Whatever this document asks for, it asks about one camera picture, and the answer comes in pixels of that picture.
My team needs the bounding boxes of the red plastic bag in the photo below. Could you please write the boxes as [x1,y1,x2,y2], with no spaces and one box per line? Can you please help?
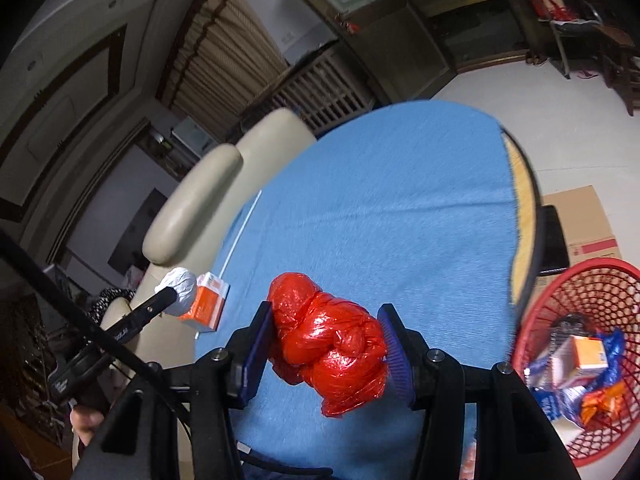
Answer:
[267,272,387,417]

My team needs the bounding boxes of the white paper ball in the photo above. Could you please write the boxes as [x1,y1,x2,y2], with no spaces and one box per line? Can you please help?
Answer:
[154,266,198,316]

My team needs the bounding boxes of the operator left hand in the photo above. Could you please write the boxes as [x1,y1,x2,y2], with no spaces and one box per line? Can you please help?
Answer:
[70,404,104,446]

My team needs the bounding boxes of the orange white small carton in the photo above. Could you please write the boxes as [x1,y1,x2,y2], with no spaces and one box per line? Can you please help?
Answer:
[180,272,230,332]

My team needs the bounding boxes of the cream leather sofa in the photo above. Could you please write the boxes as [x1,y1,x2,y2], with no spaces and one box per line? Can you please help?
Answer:
[69,106,319,461]

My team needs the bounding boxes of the blue snack wrapper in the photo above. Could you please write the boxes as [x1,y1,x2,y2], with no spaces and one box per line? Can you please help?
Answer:
[524,327,626,428]

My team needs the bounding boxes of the white orange medicine box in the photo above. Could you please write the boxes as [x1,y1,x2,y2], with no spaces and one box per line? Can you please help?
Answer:
[550,336,608,389]

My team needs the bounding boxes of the round wooden table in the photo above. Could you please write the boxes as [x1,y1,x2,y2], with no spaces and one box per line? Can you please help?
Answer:
[501,129,544,323]

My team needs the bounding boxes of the orange plastic bag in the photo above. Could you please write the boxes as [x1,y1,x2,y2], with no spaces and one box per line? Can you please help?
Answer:
[580,380,626,426]

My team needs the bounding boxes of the brown cardboard box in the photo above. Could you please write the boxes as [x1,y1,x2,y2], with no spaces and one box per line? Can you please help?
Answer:
[528,185,622,306]

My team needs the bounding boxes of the wooden slatted crib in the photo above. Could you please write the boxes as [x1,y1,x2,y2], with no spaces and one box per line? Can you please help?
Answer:
[239,40,376,136]

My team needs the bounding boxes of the beige striped curtain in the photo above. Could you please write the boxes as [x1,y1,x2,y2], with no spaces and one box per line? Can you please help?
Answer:
[157,0,288,142]

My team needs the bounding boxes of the open wooden glass door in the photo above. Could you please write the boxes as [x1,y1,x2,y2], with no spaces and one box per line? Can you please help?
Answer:
[304,0,456,104]

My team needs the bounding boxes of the metal chair with red cloth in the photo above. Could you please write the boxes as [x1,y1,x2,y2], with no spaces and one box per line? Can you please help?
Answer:
[510,0,604,79]

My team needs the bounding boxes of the dark wooden stool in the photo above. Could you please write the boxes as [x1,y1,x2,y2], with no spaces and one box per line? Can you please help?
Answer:
[600,32,639,116]

